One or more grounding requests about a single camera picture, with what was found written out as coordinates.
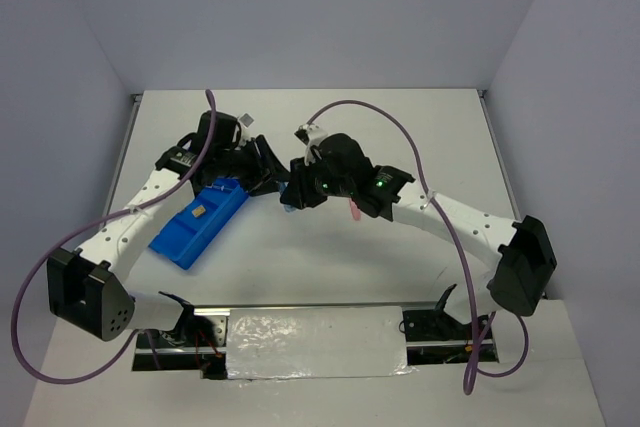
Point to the blue white whiteboard marker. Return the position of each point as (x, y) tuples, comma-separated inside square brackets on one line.
[(221, 188)]

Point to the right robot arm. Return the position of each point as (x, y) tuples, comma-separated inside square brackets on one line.
[(517, 254)]

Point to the small tan eraser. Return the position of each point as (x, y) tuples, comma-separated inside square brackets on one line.
[(199, 211)]

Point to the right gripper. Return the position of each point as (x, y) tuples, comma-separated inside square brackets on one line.
[(299, 193)]

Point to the silver foil sheet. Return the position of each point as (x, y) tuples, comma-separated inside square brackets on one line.
[(310, 343)]

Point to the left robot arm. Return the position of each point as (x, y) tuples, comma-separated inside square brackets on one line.
[(86, 286)]

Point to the pink correction tape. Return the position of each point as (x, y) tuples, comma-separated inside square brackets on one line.
[(355, 212)]

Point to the blue plastic divided tray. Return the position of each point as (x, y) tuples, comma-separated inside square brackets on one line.
[(184, 238)]

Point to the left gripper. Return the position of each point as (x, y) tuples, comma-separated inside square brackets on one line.
[(266, 169)]

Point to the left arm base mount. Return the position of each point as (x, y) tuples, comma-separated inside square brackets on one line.
[(202, 351)]

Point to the light blue correction tape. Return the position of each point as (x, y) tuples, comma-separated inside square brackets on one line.
[(284, 199)]

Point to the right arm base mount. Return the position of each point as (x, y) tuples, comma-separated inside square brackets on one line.
[(433, 338)]

